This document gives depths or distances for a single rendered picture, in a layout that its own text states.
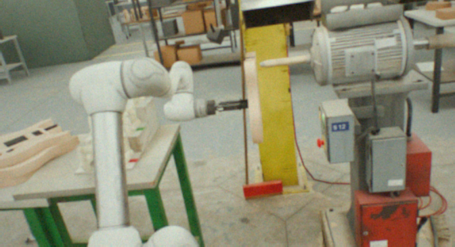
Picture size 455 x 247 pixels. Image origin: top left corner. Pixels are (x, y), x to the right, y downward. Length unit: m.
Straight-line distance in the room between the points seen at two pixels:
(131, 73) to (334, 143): 0.78
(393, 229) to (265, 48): 1.36
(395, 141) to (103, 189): 1.15
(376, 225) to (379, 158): 0.33
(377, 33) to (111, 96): 1.05
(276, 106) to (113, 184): 1.67
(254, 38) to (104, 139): 1.53
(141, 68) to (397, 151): 1.09
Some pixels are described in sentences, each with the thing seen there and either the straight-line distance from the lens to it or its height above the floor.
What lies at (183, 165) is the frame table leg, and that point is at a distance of 2.10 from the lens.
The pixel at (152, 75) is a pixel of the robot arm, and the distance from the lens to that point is 1.24.
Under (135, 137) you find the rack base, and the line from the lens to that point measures 1.78.
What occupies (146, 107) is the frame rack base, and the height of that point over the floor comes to 1.09.
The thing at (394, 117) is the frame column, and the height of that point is 0.97.
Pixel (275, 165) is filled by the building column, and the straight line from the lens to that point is 2.91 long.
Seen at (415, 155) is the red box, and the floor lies 0.77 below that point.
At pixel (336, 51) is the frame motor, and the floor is 1.29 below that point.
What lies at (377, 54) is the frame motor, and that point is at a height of 1.26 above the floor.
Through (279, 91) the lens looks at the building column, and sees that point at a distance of 2.66.
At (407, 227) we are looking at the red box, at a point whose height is 0.48.
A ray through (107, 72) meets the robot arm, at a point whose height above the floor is 1.42.
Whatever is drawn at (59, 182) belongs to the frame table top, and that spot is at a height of 0.93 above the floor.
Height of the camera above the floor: 1.69
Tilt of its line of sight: 23 degrees down
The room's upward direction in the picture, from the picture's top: 9 degrees counter-clockwise
